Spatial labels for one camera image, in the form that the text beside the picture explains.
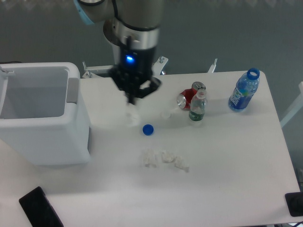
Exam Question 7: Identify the blue bottle cap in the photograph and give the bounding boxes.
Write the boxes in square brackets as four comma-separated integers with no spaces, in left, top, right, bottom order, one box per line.
[142,124,154,136]

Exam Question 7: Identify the blue plastic drink bottle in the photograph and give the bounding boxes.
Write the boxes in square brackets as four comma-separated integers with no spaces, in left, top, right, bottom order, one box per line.
[228,68,260,112]

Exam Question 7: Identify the white open trash bin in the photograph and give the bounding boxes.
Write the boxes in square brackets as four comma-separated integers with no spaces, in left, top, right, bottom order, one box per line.
[0,62,91,166]

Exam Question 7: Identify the white paper ball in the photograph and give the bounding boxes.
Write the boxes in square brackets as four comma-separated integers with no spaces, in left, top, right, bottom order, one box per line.
[161,150,176,163]
[174,156,189,173]
[143,148,158,168]

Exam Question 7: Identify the white bottle cap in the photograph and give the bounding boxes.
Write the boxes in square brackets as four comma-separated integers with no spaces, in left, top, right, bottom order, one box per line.
[161,110,171,119]

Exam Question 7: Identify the black device at edge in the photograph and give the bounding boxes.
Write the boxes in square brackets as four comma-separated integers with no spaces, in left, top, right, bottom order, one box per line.
[285,192,303,217]

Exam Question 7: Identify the left white paper ball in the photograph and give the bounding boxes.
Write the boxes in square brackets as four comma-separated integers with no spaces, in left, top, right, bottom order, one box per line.
[143,148,158,168]

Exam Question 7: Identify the black smartphone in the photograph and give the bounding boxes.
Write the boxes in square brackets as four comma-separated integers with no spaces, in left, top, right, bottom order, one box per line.
[18,186,64,227]

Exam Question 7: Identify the crushed red soda can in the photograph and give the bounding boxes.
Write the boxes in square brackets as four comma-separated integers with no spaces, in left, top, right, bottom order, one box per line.
[177,81,206,110]

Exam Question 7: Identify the middle white paper ball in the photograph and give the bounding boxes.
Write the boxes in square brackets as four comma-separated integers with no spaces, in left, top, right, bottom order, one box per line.
[161,150,176,163]

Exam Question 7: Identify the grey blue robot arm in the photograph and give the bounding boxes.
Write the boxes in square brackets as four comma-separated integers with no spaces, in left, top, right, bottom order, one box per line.
[74,0,164,105]

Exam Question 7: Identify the clear green label bottle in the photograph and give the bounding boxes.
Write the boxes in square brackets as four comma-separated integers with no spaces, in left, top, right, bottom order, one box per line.
[189,88,207,122]

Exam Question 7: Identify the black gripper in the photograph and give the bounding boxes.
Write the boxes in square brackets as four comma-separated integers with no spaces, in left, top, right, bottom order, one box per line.
[109,46,161,104]

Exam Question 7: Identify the right white paper ball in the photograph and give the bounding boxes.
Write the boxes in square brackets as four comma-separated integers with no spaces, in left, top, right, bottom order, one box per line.
[174,156,189,173]

